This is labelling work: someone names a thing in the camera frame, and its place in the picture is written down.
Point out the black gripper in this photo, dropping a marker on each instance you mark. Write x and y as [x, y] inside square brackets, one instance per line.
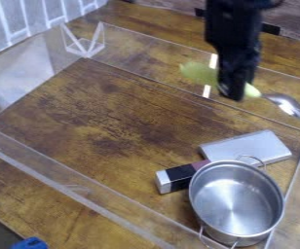
[232, 30]

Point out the black strip on table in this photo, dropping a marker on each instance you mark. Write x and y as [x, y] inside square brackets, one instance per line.
[268, 28]

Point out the silver flat rectangular box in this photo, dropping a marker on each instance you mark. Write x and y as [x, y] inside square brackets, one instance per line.
[258, 147]

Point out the clear acrylic enclosure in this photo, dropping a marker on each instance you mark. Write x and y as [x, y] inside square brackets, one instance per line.
[97, 114]

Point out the blue object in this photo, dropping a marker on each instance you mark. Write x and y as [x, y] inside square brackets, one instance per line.
[30, 243]

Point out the black and silver block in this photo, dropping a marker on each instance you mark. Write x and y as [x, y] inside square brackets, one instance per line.
[175, 179]

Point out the silver metal pot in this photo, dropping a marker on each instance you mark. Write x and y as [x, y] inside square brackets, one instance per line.
[238, 202]

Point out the spoon with yellow handle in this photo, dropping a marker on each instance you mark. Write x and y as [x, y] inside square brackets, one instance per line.
[204, 75]

